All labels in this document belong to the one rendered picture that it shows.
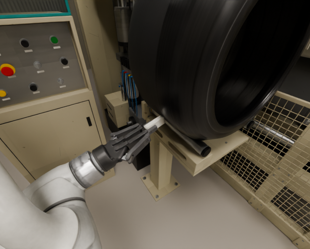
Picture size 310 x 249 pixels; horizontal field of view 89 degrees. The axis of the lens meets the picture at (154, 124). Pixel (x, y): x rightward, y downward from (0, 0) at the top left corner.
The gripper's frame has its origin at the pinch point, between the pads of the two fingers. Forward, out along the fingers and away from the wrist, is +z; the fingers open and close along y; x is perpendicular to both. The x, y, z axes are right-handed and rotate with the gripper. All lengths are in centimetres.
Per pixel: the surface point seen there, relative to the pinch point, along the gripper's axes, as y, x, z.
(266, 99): -12.4, 9.3, 41.7
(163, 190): 23, 104, -2
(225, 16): -12.2, -26.5, 13.9
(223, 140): -5.8, 29.8, 28.7
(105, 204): 40, 93, -48
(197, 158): -9.9, 18.1, 8.4
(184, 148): -3.6, 17.9, 7.5
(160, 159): 25, 63, 6
